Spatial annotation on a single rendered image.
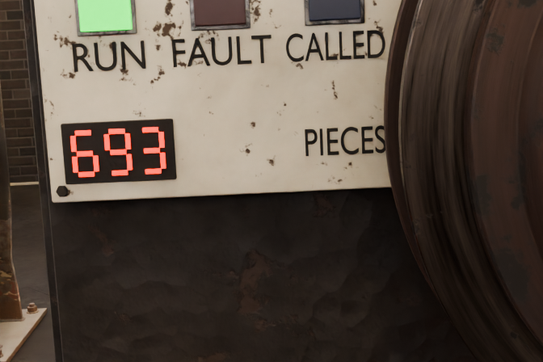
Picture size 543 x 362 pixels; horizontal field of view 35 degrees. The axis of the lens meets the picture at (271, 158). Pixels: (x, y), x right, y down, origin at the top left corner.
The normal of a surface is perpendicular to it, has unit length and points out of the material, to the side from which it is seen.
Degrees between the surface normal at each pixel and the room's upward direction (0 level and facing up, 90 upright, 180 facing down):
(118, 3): 90
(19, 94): 90
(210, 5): 90
